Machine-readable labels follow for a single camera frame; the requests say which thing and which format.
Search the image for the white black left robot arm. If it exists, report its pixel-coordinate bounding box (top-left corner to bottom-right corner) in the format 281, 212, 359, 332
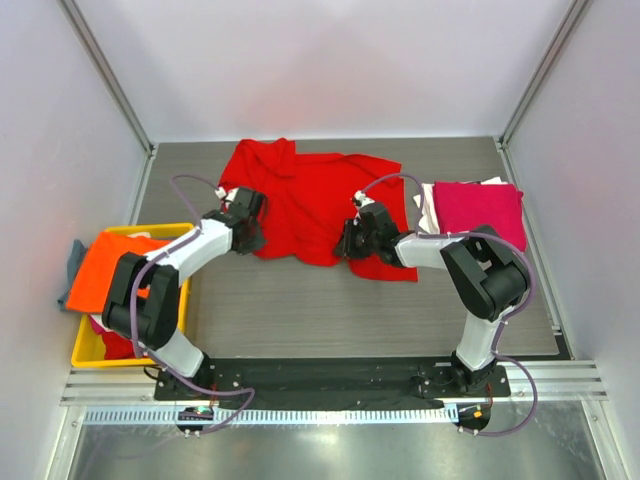
101, 187, 267, 400

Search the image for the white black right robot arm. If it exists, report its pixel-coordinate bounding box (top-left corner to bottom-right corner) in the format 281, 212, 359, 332
334, 193, 533, 396

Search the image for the folded magenta t-shirt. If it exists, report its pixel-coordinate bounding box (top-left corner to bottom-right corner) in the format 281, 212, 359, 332
433, 182, 527, 252

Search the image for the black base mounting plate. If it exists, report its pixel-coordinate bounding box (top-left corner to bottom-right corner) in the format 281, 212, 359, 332
153, 355, 512, 412

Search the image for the orange t-shirt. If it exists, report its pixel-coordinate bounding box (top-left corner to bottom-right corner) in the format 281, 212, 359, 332
66, 231, 169, 314

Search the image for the grey t-shirt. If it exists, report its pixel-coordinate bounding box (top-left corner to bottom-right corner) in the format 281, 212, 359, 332
56, 239, 88, 312

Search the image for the dark red t-shirt in bin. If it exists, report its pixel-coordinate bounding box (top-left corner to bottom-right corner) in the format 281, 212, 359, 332
100, 332, 135, 360

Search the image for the yellow plastic bin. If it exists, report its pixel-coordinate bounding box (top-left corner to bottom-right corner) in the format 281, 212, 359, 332
71, 223, 193, 368

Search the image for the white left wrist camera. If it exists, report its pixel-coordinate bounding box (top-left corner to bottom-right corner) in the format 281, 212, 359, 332
215, 186, 241, 206

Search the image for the white slotted cable duct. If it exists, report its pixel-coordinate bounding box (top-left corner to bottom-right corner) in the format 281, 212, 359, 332
83, 404, 458, 427

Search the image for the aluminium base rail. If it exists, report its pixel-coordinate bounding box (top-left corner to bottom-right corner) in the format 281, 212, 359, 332
60, 360, 608, 406

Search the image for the left aluminium frame post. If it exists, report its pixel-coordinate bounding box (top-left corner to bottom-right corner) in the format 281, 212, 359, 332
57, 0, 154, 157

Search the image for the aluminium frame post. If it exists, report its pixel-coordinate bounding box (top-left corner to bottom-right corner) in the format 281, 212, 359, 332
57, 0, 154, 157
495, 0, 592, 151

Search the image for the right aluminium frame post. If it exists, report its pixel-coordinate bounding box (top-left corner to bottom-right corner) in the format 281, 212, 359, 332
495, 0, 592, 151

